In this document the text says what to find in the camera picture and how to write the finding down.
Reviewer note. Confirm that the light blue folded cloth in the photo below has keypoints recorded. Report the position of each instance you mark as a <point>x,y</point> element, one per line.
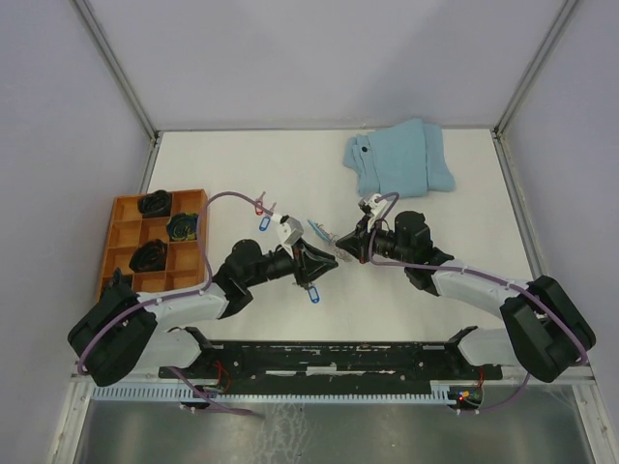
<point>408,159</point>

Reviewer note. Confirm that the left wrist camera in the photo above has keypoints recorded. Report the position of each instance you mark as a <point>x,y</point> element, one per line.
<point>289,230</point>

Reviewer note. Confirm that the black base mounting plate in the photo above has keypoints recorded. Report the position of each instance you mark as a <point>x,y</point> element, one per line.
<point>416,360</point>

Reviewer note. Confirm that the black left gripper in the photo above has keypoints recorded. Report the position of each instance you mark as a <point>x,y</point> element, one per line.
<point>309,263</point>

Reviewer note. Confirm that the key with red tag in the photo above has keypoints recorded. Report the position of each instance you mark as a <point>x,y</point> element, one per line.
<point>258,204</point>

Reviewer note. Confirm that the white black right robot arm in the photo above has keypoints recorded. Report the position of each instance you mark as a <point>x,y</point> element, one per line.
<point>543,330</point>

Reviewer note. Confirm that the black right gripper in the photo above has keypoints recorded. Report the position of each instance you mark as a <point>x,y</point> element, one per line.
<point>356,243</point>

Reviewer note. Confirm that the aluminium frame rail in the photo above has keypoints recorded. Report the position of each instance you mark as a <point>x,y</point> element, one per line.
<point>560,131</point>

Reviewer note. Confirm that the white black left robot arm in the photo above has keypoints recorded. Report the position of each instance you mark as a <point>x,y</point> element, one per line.
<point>125,330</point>

